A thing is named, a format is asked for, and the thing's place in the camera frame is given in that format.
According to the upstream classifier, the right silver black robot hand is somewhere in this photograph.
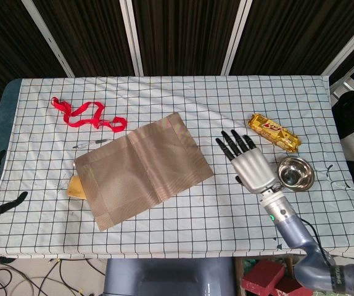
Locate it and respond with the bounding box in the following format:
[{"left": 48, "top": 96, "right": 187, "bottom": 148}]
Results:
[{"left": 215, "top": 129, "right": 277, "bottom": 194}]

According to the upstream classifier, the stainless steel bowl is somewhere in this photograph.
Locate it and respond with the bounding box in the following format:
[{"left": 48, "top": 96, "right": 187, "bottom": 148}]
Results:
[{"left": 272, "top": 155, "right": 316, "bottom": 192}]

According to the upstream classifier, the brown woven placemat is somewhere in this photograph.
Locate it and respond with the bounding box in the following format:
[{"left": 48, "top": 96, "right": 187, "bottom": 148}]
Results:
[{"left": 73, "top": 112, "right": 214, "bottom": 232}]

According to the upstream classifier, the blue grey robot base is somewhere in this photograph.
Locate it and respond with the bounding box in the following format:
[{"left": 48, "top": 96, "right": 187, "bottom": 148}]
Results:
[{"left": 102, "top": 257, "right": 236, "bottom": 296}]

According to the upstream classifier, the gold biscuit packet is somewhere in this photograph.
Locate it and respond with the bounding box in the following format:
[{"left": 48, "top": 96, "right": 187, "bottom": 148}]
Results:
[{"left": 247, "top": 113, "right": 302, "bottom": 154}]

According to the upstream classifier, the yellow sponge block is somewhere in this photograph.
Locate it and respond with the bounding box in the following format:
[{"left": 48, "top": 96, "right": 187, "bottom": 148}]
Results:
[{"left": 66, "top": 176, "right": 88, "bottom": 201}]

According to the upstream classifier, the red box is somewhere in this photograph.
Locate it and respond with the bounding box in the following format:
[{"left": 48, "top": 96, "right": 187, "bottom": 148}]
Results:
[{"left": 241, "top": 258, "right": 304, "bottom": 296}]

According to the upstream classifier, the white black checked tablecloth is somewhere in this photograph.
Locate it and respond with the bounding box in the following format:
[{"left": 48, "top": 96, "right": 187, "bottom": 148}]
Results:
[{"left": 0, "top": 75, "right": 354, "bottom": 260}]

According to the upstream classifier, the red ribbon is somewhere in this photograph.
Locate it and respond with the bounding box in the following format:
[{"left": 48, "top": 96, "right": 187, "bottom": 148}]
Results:
[{"left": 50, "top": 96, "right": 128, "bottom": 133}]

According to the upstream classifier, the clear black ballpoint pen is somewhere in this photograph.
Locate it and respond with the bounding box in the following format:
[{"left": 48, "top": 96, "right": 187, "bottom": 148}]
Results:
[{"left": 72, "top": 139, "right": 109, "bottom": 150}]

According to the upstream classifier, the white slanted partition post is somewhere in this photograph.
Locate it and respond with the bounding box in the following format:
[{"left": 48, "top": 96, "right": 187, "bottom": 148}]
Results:
[{"left": 21, "top": 0, "right": 75, "bottom": 78}]

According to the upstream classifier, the white double partition post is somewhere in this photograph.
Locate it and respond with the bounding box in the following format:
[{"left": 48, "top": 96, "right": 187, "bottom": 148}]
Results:
[{"left": 118, "top": 0, "right": 144, "bottom": 76}]

